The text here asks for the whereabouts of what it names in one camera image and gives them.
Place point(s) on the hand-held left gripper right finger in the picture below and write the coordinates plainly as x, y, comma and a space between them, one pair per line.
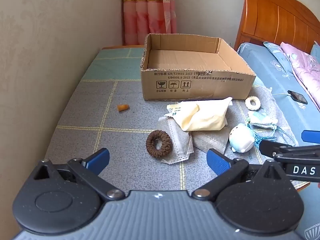
217, 161

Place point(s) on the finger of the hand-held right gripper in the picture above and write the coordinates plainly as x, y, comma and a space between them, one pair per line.
311, 136
268, 148

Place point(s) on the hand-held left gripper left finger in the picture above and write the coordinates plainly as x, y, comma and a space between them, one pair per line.
98, 159

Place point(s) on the brown knitted hair scrunchie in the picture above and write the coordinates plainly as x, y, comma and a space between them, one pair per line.
150, 145

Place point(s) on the cardboard box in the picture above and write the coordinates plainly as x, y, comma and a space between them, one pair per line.
195, 85

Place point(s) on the grey face mask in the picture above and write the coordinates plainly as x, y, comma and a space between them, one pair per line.
212, 140

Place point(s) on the white round plush toy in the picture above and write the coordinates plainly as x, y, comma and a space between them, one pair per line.
241, 137

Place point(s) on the black smartphone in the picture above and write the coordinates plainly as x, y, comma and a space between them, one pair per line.
297, 96

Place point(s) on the white face mask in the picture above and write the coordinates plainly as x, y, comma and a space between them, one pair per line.
178, 142

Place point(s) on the cream cloth bag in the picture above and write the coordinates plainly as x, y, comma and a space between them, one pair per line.
205, 115

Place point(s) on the cream fluffy hair scrunchie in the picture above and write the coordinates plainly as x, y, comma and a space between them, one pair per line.
247, 103

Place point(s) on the grey green checked mat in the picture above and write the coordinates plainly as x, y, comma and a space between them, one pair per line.
100, 105

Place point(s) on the small orange object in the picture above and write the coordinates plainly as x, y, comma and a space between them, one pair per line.
123, 107

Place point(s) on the white printed paper packet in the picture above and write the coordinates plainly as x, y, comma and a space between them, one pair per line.
174, 110

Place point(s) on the blue floral bedsheet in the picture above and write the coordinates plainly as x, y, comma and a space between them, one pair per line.
270, 80

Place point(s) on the pink floral quilt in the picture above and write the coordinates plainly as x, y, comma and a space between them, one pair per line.
305, 65

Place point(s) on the light blue pillow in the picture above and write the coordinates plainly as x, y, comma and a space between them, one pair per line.
315, 51

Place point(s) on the blue floral pillow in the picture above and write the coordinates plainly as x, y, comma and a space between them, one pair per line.
276, 55

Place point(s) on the wooden bed headboard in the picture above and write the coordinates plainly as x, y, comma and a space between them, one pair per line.
275, 12

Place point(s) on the pink patterned curtain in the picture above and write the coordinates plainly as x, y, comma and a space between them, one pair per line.
147, 17

